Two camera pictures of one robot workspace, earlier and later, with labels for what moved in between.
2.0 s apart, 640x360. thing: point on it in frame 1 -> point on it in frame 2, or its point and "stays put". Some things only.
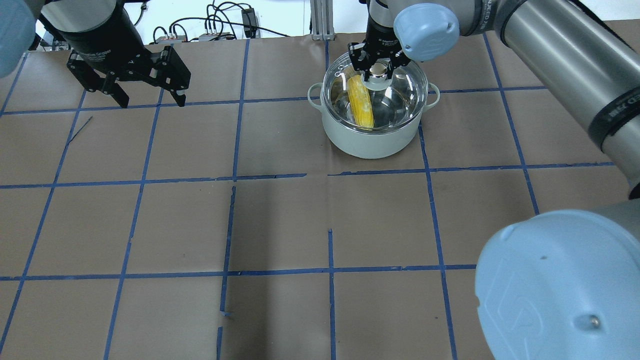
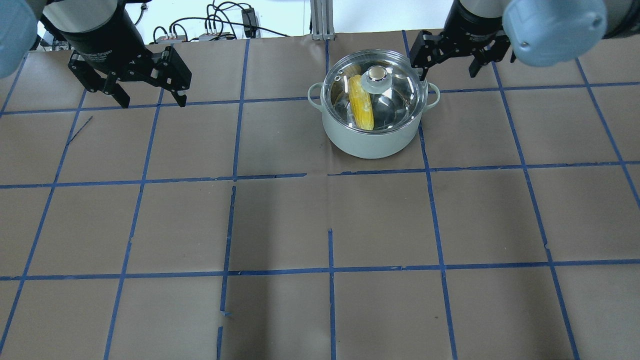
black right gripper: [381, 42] -> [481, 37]
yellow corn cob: [361, 102] stays put
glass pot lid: [379, 104] stays put
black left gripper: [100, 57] stays put
